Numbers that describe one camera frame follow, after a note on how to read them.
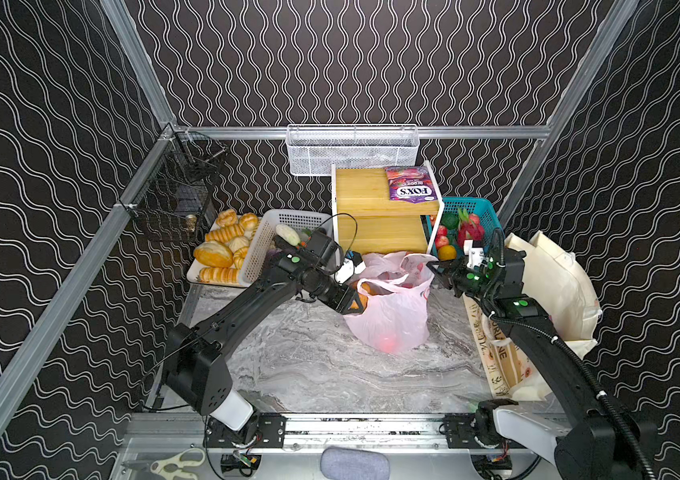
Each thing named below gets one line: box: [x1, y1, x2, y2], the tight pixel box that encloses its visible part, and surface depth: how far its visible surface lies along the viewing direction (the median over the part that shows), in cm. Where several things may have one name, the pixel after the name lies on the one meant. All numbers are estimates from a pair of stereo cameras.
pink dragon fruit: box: [457, 208, 485, 248], surface depth 112 cm
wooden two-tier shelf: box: [331, 160, 444, 267], surface depth 84 cm
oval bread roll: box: [194, 240, 234, 268], surface depth 107 cm
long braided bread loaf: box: [195, 267, 240, 284], surface depth 105 cm
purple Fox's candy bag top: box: [385, 166, 438, 204], surface depth 82 cm
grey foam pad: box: [320, 446, 391, 480], surface depth 69 cm
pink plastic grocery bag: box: [344, 252, 438, 354], surface depth 78 cm
